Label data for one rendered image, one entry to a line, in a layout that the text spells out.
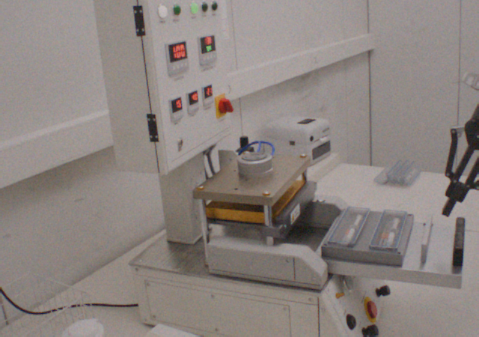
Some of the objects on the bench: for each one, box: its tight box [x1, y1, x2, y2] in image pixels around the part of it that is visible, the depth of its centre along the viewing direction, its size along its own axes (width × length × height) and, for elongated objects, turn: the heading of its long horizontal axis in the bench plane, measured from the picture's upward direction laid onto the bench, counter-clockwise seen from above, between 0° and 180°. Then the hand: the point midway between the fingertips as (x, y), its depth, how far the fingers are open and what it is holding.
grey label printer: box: [263, 116, 332, 166], centre depth 225 cm, size 25×20×17 cm
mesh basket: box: [0, 273, 94, 337], centre depth 113 cm, size 22×26×13 cm
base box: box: [132, 266, 387, 337], centre depth 126 cm, size 54×38×17 cm
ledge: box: [296, 153, 340, 182], centre depth 204 cm, size 30×84×4 cm, turn 163°
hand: (453, 198), depth 99 cm, fingers closed
